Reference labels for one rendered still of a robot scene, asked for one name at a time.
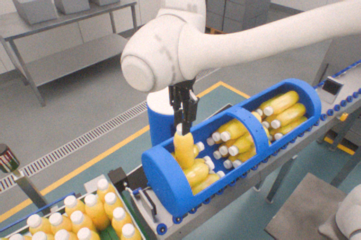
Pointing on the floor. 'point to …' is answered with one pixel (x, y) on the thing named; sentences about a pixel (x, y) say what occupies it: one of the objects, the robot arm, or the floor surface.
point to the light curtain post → (347, 168)
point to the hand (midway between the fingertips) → (181, 122)
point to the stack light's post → (30, 190)
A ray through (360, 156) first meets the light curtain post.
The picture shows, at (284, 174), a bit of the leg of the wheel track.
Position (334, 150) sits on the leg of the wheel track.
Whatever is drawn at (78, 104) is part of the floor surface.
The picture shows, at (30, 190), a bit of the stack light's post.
